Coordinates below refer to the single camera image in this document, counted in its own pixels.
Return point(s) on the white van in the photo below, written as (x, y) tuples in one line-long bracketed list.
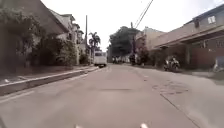
[(100, 58)]

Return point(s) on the large dark tree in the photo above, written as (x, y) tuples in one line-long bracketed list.
[(121, 41)]

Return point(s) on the palm tree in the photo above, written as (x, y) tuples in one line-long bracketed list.
[(94, 38)]

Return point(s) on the utility pole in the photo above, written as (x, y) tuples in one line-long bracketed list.
[(86, 30), (132, 40)]

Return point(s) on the grey concrete road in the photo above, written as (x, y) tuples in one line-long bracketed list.
[(116, 100)]

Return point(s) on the pale tall building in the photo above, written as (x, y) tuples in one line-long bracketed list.
[(148, 36)]

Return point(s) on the motorcycle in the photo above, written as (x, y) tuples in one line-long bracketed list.
[(171, 64)]

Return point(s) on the green bushes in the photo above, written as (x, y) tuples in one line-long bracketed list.
[(50, 50)]

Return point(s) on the robot's own part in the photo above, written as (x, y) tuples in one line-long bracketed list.
[(78, 126), (144, 125)]

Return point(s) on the row of buildings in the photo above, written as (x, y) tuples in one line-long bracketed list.
[(56, 20)]

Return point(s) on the raised grey pavement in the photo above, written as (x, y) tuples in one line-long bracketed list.
[(40, 78)]

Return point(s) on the long low building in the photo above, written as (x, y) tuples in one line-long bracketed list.
[(200, 36)]

